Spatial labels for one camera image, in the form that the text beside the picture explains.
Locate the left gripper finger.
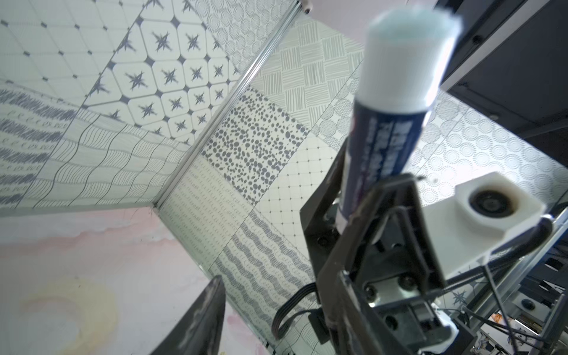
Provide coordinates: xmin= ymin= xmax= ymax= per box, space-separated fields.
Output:
xmin=152 ymin=276 xmax=226 ymax=355

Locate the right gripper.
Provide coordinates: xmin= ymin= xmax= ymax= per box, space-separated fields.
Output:
xmin=300 ymin=141 xmax=477 ymax=354

